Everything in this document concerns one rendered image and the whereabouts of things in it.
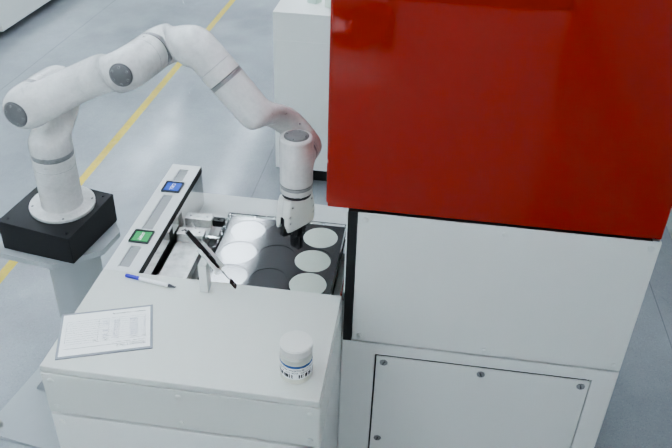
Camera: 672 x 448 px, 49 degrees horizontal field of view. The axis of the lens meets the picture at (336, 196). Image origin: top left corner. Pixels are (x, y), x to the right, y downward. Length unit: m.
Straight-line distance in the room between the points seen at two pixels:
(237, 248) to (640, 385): 1.79
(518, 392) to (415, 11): 1.05
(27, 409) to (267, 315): 1.44
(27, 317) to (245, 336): 1.82
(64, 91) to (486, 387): 1.33
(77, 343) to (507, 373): 1.05
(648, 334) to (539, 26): 2.18
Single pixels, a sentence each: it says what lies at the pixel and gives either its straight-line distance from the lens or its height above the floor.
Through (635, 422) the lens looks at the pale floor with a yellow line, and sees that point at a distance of 3.06.
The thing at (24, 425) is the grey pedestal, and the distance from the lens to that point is 2.96.
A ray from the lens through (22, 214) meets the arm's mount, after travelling 2.34.
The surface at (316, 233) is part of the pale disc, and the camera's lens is 2.15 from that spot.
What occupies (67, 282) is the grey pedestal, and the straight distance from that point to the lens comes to 2.43.
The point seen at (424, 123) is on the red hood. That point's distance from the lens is 1.55.
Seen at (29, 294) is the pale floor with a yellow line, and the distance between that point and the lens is 3.54.
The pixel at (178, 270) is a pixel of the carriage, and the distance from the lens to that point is 2.07.
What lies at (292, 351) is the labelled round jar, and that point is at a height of 1.06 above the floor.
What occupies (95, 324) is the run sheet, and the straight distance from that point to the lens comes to 1.81.
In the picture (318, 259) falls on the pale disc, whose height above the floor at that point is 0.90.
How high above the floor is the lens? 2.15
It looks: 33 degrees down
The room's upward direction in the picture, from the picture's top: 2 degrees clockwise
